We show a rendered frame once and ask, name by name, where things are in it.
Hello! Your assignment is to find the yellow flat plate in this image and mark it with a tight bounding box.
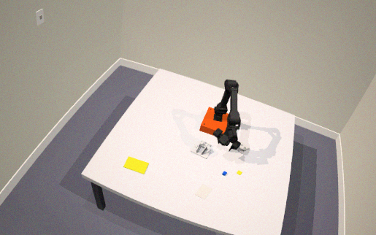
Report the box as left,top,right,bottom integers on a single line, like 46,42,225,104
123,157,149,174

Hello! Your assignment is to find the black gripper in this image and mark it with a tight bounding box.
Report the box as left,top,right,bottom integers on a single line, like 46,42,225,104
213,128,241,151

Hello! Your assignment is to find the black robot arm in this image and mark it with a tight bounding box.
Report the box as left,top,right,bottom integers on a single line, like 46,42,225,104
213,79,241,146

